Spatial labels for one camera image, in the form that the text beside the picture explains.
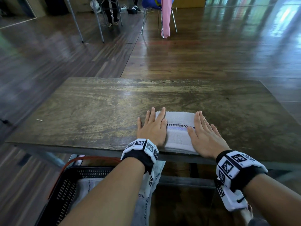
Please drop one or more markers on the black shoes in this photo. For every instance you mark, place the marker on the black shoes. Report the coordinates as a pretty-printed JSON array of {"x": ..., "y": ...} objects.
[{"x": 133, "y": 10}]

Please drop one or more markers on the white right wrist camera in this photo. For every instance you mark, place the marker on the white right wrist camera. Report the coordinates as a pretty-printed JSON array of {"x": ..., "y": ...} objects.
[{"x": 231, "y": 200}]

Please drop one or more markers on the person's left hand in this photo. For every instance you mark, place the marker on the person's left hand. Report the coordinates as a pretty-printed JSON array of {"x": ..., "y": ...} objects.
[{"x": 152, "y": 131}]

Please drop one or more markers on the person's right forearm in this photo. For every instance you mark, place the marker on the person's right forearm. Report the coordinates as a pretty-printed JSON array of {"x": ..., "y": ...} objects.
[{"x": 275, "y": 202}]

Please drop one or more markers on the pink cloth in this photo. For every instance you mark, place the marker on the pink cloth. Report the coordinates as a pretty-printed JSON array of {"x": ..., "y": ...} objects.
[{"x": 166, "y": 18}]

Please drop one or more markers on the grey terry towel checkered stripe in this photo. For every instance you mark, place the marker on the grey terry towel checkered stripe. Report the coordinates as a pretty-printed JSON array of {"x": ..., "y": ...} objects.
[{"x": 87, "y": 188}]

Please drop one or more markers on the yellow wooden door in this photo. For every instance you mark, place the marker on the yellow wooden door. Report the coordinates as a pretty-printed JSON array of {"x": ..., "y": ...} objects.
[{"x": 190, "y": 2}]

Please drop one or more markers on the light grey smooth towel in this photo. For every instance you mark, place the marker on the light grey smooth towel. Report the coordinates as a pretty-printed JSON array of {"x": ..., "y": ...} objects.
[{"x": 178, "y": 138}]

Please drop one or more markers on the black plastic mesh basket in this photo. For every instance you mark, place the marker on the black plastic mesh basket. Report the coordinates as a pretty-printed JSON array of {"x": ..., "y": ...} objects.
[{"x": 63, "y": 193}]

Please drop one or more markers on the blue chair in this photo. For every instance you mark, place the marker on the blue chair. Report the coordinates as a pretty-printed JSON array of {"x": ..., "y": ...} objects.
[{"x": 150, "y": 2}]

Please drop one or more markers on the person's right hand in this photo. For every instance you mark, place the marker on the person's right hand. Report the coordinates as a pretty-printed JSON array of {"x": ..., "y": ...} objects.
[{"x": 207, "y": 141}]

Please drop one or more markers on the person's bare foot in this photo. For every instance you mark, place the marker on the person's bare foot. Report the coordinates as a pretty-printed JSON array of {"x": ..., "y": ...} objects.
[{"x": 247, "y": 214}]

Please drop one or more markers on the white floor fan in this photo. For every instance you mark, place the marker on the white floor fan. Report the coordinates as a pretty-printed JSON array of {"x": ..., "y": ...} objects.
[{"x": 95, "y": 6}]

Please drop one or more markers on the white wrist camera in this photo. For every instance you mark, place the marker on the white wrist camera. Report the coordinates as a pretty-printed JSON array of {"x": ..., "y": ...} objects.
[
  {"x": 149, "y": 183},
  {"x": 231, "y": 200}
]

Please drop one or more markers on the black tape strip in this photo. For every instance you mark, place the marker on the black tape strip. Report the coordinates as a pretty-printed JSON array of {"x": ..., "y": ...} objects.
[{"x": 24, "y": 160}]

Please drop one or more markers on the grey folding table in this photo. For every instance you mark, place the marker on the grey folding table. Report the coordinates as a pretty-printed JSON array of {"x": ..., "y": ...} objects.
[{"x": 75, "y": 21}]

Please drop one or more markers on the white power strip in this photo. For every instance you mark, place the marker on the white power strip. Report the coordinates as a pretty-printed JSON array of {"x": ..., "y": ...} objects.
[{"x": 123, "y": 8}]

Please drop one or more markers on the black left wrist marker band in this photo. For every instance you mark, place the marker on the black left wrist marker band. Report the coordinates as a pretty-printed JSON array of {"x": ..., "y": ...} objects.
[{"x": 141, "y": 152}]

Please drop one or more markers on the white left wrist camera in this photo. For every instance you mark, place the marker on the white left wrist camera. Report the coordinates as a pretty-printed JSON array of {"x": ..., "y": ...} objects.
[{"x": 149, "y": 183}]

